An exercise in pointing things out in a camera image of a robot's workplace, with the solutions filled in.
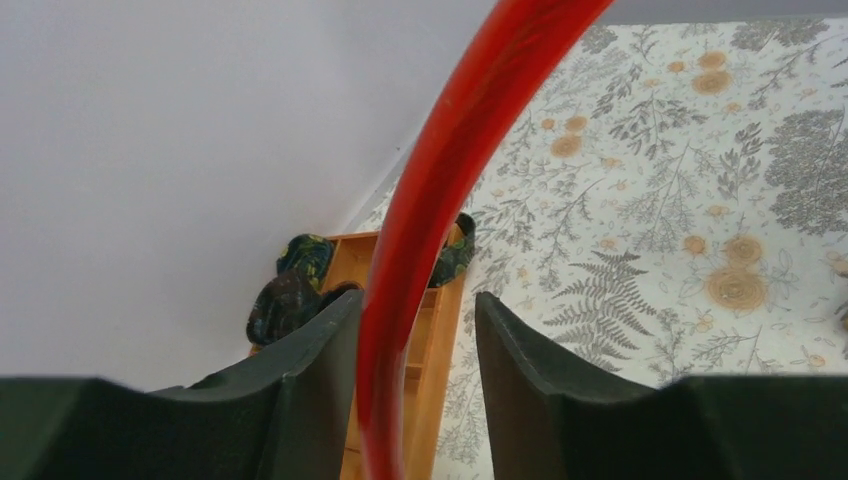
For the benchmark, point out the orange compartment tray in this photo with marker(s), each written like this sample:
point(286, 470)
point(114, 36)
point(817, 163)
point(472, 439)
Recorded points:
point(429, 351)

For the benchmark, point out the red cable lock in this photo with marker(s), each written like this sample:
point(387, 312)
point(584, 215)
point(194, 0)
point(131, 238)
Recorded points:
point(508, 59)

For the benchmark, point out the dark rolled sock right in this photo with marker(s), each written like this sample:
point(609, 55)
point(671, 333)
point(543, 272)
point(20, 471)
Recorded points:
point(455, 258)

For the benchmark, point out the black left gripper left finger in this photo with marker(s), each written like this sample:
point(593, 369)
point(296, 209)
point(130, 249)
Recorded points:
point(279, 414)

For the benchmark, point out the dark green rolled sock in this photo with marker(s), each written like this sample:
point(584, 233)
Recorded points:
point(309, 254)

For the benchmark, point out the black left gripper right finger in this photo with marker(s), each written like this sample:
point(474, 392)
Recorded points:
point(553, 415)

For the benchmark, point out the dark rolled sock back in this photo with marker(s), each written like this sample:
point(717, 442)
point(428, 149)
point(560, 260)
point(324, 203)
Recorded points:
point(284, 305)

